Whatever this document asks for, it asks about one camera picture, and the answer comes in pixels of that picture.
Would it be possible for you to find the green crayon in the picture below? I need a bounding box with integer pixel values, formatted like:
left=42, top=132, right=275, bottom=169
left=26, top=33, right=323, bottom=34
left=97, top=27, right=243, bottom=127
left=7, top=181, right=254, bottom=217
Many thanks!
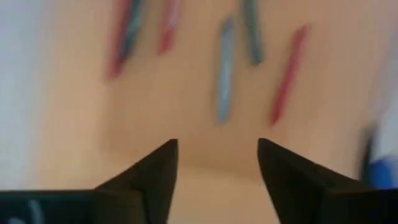
left=241, top=0, right=264, bottom=66
left=119, top=0, right=144, bottom=63

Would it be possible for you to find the magenta crayon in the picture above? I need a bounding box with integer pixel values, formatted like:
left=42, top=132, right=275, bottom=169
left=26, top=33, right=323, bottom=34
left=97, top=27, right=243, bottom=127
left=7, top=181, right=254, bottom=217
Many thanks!
left=157, top=0, right=181, bottom=55

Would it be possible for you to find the grey crayon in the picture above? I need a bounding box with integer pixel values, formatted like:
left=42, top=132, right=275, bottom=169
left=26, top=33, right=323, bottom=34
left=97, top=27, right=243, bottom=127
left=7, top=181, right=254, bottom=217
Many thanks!
left=216, top=15, right=237, bottom=124

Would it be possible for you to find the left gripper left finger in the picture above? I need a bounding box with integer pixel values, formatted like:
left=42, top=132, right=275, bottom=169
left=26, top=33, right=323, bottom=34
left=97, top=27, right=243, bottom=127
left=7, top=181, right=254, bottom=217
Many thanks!
left=0, top=138, right=179, bottom=224

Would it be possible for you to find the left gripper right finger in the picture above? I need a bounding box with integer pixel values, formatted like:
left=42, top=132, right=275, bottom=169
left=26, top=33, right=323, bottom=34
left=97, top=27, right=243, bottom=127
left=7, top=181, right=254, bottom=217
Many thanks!
left=257, top=138, right=398, bottom=224

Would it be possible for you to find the blue-purple eraser block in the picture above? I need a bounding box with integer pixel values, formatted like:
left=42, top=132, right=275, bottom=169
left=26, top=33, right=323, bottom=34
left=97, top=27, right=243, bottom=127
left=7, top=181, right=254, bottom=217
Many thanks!
left=366, top=157, right=398, bottom=190

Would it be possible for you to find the orange plastic bin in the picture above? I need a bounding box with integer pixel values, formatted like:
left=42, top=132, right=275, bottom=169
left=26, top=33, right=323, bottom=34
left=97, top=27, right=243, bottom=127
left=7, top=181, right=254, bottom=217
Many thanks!
left=34, top=0, right=380, bottom=224

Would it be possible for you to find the red crayon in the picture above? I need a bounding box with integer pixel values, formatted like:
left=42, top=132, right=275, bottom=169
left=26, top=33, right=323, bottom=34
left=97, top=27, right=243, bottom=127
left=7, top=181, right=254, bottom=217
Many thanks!
left=107, top=0, right=131, bottom=80
left=269, top=24, right=310, bottom=127

